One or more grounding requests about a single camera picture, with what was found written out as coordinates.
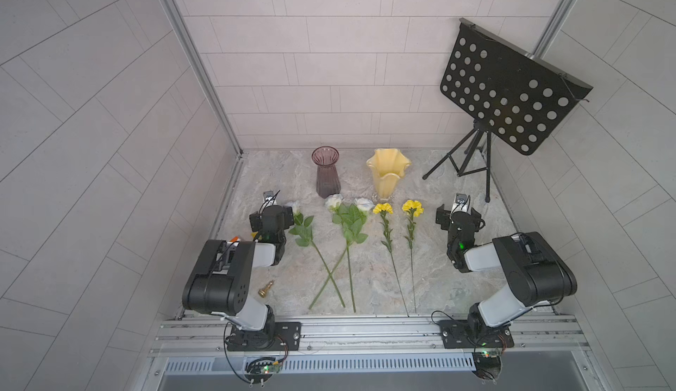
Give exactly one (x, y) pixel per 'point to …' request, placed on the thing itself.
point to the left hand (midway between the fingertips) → (275, 204)
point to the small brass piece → (262, 292)
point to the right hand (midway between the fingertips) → (456, 203)
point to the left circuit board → (260, 370)
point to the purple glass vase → (327, 182)
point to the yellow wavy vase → (387, 165)
